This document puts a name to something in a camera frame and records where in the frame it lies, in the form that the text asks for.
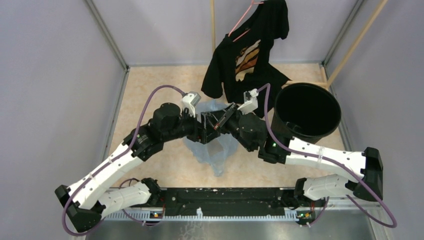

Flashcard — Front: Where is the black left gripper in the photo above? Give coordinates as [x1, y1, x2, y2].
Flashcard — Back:
[163, 106, 221, 144]

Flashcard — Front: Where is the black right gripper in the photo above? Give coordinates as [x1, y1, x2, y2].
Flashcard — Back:
[207, 103, 255, 153]

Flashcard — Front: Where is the light blue plastic trash bag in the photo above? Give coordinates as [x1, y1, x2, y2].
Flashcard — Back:
[182, 99, 240, 177]

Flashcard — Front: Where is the black ribbed trash bin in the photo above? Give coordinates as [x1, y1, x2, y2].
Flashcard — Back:
[270, 83, 342, 144]

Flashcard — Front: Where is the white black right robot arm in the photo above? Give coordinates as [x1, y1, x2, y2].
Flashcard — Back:
[201, 104, 383, 206]

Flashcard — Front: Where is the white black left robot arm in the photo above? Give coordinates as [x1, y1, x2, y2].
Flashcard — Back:
[54, 100, 227, 237]

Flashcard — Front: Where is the black printed t-shirt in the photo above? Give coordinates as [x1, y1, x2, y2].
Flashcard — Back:
[201, 0, 290, 110]

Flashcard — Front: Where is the pink clothes hanger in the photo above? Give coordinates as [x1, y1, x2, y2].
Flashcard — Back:
[227, 0, 266, 43]

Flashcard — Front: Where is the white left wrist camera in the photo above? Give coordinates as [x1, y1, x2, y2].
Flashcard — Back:
[181, 91, 202, 117]

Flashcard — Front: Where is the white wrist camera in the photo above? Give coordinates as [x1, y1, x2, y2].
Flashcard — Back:
[181, 91, 202, 117]
[237, 88, 259, 115]

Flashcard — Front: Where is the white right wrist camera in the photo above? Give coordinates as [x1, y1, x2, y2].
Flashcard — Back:
[237, 88, 259, 115]

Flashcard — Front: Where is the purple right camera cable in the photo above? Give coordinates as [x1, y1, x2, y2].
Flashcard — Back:
[256, 82, 398, 229]

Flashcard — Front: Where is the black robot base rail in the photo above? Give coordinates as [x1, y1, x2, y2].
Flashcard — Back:
[140, 187, 325, 217]

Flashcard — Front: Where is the white toothed cable duct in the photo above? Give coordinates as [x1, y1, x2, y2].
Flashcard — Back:
[114, 208, 314, 223]

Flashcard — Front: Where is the wooden clothes rack frame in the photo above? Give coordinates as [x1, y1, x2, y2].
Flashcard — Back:
[209, 0, 389, 90]

